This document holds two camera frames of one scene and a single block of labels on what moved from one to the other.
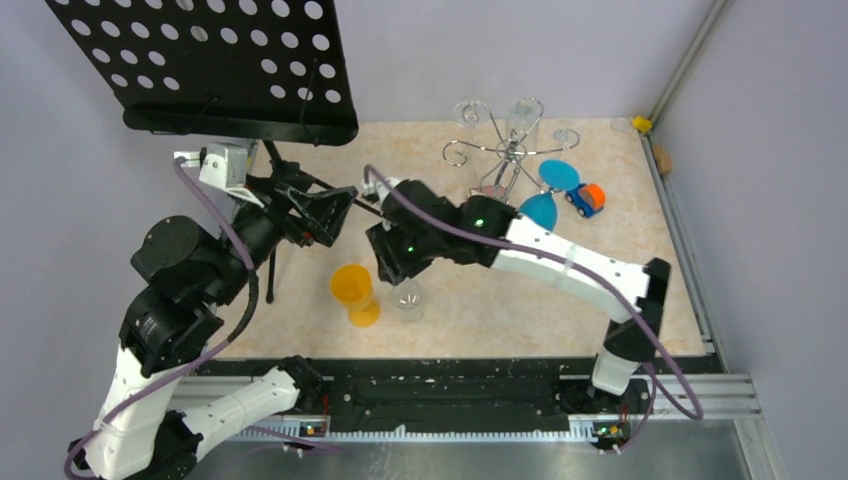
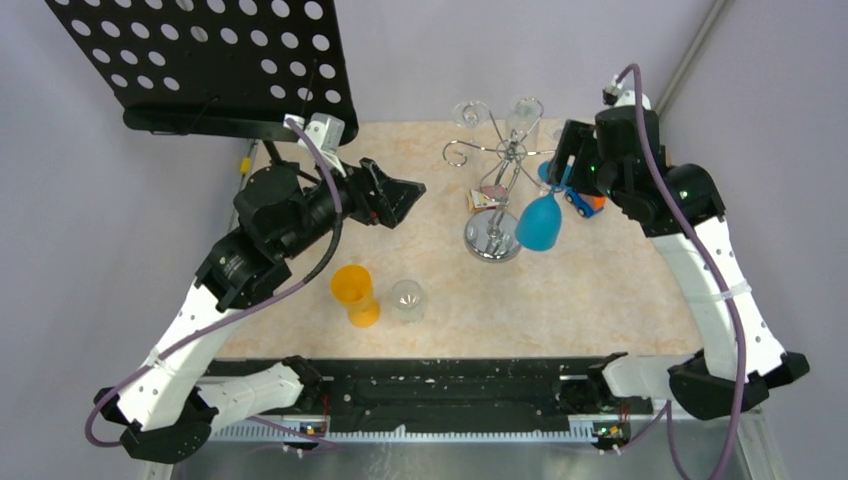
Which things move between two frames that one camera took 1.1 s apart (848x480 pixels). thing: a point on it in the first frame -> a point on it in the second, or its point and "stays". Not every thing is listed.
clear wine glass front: [407, 298] stays
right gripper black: [393, 267] -> [578, 139]
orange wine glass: [350, 286] stays
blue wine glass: [557, 175] stays
